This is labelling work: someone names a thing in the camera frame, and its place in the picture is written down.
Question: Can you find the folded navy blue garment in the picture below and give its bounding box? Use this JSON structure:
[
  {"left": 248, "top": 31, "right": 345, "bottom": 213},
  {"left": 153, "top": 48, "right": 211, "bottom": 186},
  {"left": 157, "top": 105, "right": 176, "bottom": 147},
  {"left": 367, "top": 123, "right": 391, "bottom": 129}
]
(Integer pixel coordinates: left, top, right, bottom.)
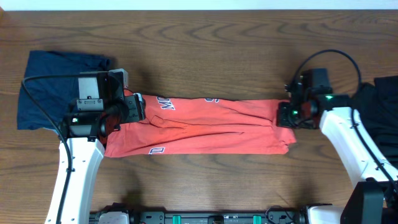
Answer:
[{"left": 17, "top": 50, "right": 111, "bottom": 130}]

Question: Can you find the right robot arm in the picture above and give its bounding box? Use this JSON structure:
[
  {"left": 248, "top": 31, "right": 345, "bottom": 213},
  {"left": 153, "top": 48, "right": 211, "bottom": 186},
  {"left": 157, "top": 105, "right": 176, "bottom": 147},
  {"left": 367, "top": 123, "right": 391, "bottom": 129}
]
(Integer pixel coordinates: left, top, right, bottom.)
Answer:
[{"left": 277, "top": 68, "right": 397, "bottom": 223}]

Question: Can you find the coral red t-shirt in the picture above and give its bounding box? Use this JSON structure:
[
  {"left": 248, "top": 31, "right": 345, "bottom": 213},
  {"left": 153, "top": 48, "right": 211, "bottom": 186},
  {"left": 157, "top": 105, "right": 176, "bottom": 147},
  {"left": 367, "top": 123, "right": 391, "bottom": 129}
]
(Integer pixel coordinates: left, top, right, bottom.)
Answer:
[{"left": 105, "top": 95, "right": 296, "bottom": 157}]

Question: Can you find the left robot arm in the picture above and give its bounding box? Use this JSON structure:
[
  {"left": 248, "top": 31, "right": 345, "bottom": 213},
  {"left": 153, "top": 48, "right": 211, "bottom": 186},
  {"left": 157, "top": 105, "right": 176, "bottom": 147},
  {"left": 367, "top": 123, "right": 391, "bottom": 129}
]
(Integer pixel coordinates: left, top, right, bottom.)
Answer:
[{"left": 45, "top": 68, "right": 145, "bottom": 223}]

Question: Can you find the black garment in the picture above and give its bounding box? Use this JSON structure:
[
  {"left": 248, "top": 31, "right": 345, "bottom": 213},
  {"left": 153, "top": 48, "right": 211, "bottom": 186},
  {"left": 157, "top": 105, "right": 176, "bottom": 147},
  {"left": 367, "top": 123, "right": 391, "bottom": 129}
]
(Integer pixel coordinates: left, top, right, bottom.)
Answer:
[{"left": 353, "top": 76, "right": 397, "bottom": 167}]

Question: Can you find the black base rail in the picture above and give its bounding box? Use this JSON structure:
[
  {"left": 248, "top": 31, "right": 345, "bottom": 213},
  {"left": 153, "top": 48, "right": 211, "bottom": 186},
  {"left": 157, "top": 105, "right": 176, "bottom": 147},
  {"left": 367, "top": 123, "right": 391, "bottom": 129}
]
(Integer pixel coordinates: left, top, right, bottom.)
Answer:
[{"left": 89, "top": 203, "right": 308, "bottom": 224}]

